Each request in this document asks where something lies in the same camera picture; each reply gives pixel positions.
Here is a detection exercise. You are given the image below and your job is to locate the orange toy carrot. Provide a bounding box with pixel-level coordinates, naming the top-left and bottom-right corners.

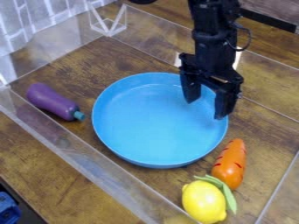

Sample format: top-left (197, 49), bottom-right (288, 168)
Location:
top-left (192, 138), bottom-right (248, 215)

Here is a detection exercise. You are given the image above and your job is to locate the black cable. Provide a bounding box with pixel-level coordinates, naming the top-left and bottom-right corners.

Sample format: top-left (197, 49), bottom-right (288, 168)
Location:
top-left (224, 22), bottom-right (253, 53)

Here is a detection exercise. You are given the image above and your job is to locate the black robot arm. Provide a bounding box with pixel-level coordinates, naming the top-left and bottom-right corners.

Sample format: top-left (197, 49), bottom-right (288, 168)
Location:
top-left (179, 0), bottom-right (244, 120)

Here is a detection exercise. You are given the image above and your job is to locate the purple toy eggplant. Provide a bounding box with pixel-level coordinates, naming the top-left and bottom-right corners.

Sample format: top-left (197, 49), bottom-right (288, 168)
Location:
top-left (25, 83), bottom-right (85, 121)

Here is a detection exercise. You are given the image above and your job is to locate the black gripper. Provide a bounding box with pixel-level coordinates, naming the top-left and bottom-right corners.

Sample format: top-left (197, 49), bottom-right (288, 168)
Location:
top-left (179, 29), bottom-right (243, 120)

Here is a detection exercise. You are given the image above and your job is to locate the yellow toy lemon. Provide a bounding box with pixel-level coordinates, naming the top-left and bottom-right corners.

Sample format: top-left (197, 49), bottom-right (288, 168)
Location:
top-left (181, 180), bottom-right (227, 224)

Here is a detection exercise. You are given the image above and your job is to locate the blue round plate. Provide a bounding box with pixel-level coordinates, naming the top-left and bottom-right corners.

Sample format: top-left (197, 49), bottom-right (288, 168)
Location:
top-left (91, 73), bottom-right (229, 169)

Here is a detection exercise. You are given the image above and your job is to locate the blue object at corner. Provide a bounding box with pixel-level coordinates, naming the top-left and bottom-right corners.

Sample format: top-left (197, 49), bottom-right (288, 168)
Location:
top-left (0, 192), bottom-right (21, 224)

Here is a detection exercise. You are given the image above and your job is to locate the clear acrylic enclosure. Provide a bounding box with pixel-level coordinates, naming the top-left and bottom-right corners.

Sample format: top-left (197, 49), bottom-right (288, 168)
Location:
top-left (0, 0), bottom-right (299, 224)

